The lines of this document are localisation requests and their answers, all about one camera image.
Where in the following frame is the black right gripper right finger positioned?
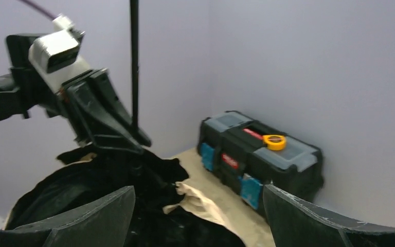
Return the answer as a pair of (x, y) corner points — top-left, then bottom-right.
(263, 184), (395, 246)

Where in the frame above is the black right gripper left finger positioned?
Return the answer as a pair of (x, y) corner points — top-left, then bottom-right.
(0, 186), (135, 246)

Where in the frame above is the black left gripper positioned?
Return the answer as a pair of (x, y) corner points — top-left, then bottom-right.
(41, 69), (152, 154)

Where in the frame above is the beige folding umbrella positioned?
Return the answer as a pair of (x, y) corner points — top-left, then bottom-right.
(5, 1), (244, 246)

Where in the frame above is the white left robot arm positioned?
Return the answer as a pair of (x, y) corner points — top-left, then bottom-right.
(0, 33), (152, 153)

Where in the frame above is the yellow tape measure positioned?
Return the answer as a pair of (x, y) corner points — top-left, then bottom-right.
(262, 135), (287, 151)

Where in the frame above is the black plastic toolbox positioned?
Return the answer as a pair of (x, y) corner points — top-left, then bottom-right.
(196, 111), (324, 217)

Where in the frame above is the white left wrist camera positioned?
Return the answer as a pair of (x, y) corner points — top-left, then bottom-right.
(28, 14), (91, 94)

